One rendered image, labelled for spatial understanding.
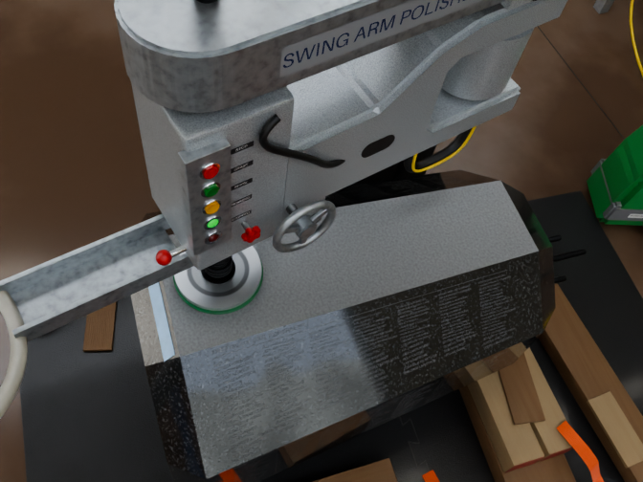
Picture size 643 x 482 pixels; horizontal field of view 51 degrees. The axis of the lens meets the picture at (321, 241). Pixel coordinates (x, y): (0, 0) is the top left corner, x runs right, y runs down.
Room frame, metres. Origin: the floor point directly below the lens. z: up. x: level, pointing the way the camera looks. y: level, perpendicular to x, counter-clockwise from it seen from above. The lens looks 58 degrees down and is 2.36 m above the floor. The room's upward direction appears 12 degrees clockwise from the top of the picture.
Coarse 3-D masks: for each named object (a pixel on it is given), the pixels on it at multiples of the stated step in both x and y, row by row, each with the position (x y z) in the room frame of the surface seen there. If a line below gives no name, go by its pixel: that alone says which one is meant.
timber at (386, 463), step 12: (360, 468) 0.56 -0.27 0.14; (372, 468) 0.57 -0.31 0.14; (384, 468) 0.58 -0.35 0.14; (324, 480) 0.50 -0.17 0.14; (336, 480) 0.51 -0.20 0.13; (348, 480) 0.52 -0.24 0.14; (360, 480) 0.53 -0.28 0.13; (372, 480) 0.53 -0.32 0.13; (384, 480) 0.54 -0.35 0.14; (396, 480) 0.55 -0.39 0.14
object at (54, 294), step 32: (160, 224) 0.73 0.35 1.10; (64, 256) 0.60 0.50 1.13; (96, 256) 0.64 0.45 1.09; (128, 256) 0.65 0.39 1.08; (0, 288) 0.51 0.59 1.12; (32, 288) 0.54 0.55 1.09; (64, 288) 0.55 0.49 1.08; (96, 288) 0.57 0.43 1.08; (128, 288) 0.57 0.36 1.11; (32, 320) 0.47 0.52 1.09; (64, 320) 0.48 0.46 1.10
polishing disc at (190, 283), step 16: (240, 256) 0.82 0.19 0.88; (256, 256) 0.83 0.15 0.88; (192, 272) 0.75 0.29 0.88; (240, 272) 0.78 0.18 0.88; (256, 272) 0.79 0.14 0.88; (192, 288) 0.71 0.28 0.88; (208, 288) 0.72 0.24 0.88; (224, 288) 0.72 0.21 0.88; (240, 288) 0.73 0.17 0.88; (256, 288) 0.75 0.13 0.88; (208, 304) 0.67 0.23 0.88; (224, 304) 0.68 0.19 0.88; (240, 304) 0.70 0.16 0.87
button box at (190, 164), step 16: (224, 144) 0.66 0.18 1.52; (192, 160) 0.62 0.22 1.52; (208, 160) 0.63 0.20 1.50; (224, 160) 0.65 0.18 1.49; (192, 176) 0.61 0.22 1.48; (224, 176) 0.65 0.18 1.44; (192, 192) 0.61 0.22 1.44; (224, 192) 0.65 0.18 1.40; (192, 208) 0.61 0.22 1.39; (224, 208) 0.65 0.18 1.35; (192, 224) 0.61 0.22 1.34; (224, 224) 0.65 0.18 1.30; (192, 240) 0.61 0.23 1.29; (224, 240) 0.65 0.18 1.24
